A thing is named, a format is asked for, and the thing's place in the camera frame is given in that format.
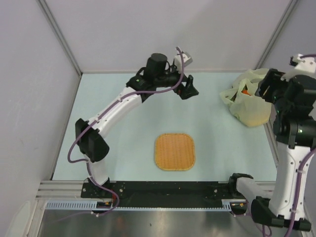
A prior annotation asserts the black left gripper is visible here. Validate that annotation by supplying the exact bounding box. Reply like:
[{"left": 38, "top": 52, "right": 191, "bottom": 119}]
[{"left": 154, "top": 62, "right": 197, "bottom": 99}]

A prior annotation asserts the orange fake persimmon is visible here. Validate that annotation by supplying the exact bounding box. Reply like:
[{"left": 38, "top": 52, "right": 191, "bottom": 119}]
[{"left": 241, "top": 89, "right": 251, "bottom": 96}]

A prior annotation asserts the pale green plastic bag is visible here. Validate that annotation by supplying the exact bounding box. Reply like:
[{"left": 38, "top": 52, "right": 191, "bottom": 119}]
[{"left": 220, "top": 68, "right": 272, "bottom": 127}]

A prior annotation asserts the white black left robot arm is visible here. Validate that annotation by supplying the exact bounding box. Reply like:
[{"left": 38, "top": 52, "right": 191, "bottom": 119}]
[{"left": 75, "top": 51, "right": 199, "bottom": 198}]

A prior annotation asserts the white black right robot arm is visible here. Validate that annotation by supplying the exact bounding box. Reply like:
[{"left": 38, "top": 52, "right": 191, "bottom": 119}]
[{"left": 228, "top": 69, "right": 316, "bottom": 235}]

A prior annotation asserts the orange woven wicker tray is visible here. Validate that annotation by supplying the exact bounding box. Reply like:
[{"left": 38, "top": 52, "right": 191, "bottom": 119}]
[{"left": 155, "top": 133, "right": 196, "bottom": 171}]

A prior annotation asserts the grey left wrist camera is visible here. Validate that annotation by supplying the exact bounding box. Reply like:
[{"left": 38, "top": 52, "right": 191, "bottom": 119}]
[{"left": 174, "top": 51, "right": 193, "bottom": 67}]

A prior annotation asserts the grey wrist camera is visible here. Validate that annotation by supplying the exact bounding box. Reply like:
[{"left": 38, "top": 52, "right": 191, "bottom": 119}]
[
  {"left": 174, "top": 51, "right": 193, "bottom": 67},
  {"left": 289, "top": 54, "right": 316, "bottom": 71}
]

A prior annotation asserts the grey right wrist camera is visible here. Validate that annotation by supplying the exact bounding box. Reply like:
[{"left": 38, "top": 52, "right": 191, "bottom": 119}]
[{"left": 289, "top": 54, "right": 316, "bottom": 71}]

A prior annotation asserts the white slotted cable duct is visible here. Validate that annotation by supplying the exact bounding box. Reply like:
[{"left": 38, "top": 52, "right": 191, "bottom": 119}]
[{"left": 45, "top": 199, "right": 234, "bottom": 212}]

